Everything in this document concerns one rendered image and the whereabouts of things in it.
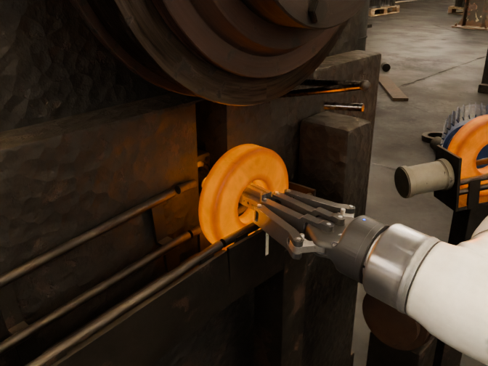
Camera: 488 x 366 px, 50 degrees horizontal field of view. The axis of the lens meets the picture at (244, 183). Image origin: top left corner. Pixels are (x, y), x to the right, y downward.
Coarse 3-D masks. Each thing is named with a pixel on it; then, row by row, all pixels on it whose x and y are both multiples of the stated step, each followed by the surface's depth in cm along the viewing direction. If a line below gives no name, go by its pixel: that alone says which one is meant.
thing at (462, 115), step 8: (456, 112) 283; (464, 112) 269; (472, 112) 267; (480, 112) 266; (448, 120) 274; (456, 120) 259; (464, 120) 258; (448, 128) 262; (456, 128) 250; (448, 136) 253; (448, 144) 252; (480, 152) 248
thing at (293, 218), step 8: (264, 192) 69; (264, 200) 68; (272, 208) 67; (280, 208) 67; (288, 208) 67; (280, 216) 67; (288, 216) 66; (296, 216) 65; (304, 216) 64; (312, 216) 64; (296, 224) 65; (304, 224) 64; (312, 224) 64; (320, 224) 63; (328, 224) 62; (304, 232) 65
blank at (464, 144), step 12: (480, 120) 95; (468, 132) 94; (480, 132) 94; (456, 144) 95; (468, 144) 94; (480, 144) 95; (468, 156) 95; (468, 168) 97; (480, 168) 101; (480, 192) 99
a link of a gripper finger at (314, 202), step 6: (288, 192) 71; (294, 192) 71; (300, 192) 71; (294, 198) 72; (300, 198) 70; (306, 198) 70; (312, 198) 70; (318, 198) 70; (306, 204) 70; (312, 204) 70; (318, 204) 69; (324, 204) 69; (330, 204) 69; (336, 204) 69; (342, 204) 69; (330, 210) 69; (336, 210) 68; (348, 210) 68; (354, 210) 68
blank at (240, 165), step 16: (224, 160) 68; (240, 160) 68; (256, 160) 70; (272, 160) 72; (208, 176) 68; (224, 176) 66; (240, 176) 68; (256, 176) 71; (272, 176) 73; (208, 192) 67; (224, 192) 67; (240, 192) 69; (208, 208) 67; (224, 208) 68; (208, 224) 68; (224, 224) 69; (240, 224) 71; (208, 240) 71
